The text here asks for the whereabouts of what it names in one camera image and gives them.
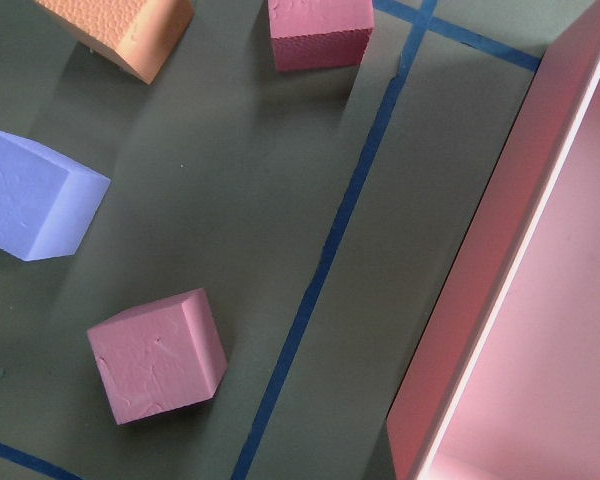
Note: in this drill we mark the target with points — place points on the magenta block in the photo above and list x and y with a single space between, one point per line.
158 357

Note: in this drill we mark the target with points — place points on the red block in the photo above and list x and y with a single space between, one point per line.
319 34

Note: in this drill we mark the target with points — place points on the red plastic bin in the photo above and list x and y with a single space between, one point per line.
505 380

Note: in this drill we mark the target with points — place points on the orange block right side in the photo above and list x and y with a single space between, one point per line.
138 36

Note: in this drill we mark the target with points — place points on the purple block right side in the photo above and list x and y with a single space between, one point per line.
47 200

